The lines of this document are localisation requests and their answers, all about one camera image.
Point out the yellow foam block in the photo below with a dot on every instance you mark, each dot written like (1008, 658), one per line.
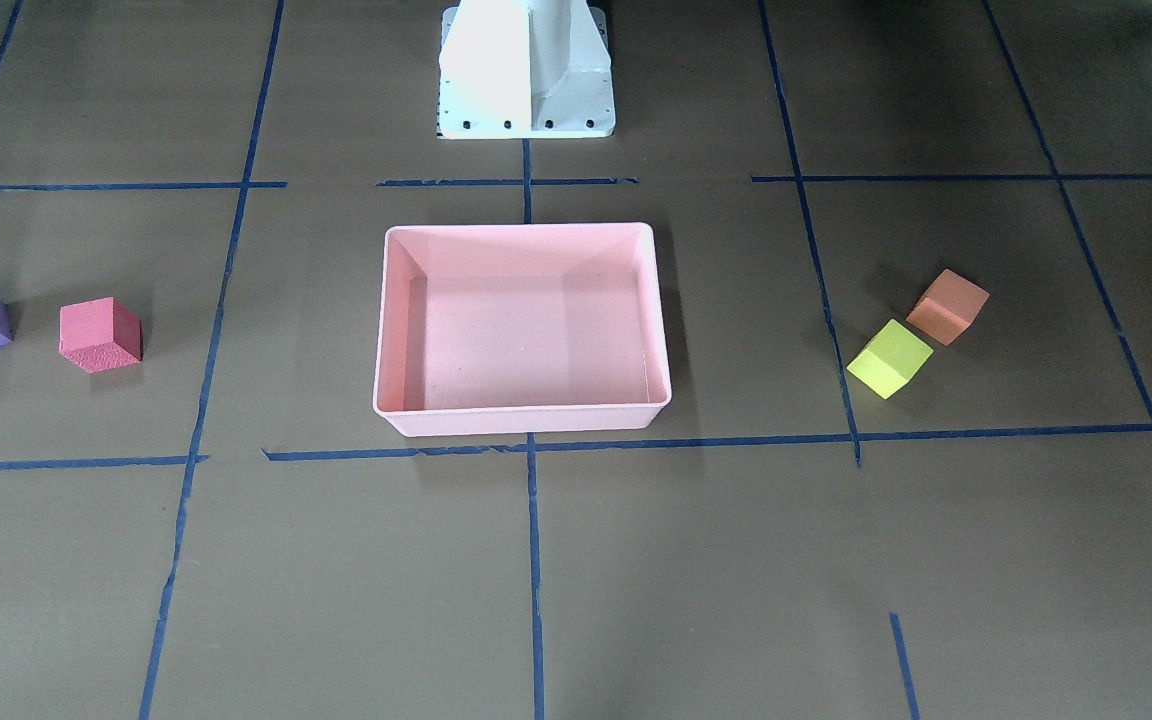
(890, 359)

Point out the pink plastic bin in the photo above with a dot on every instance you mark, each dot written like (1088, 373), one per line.
(501, 329)

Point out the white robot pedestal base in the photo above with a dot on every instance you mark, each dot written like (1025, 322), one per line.
(525, 69)

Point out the orange foam block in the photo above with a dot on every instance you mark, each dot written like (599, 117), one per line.
(948, 307)

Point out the red foam block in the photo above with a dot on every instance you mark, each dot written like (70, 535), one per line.
(100, 335)

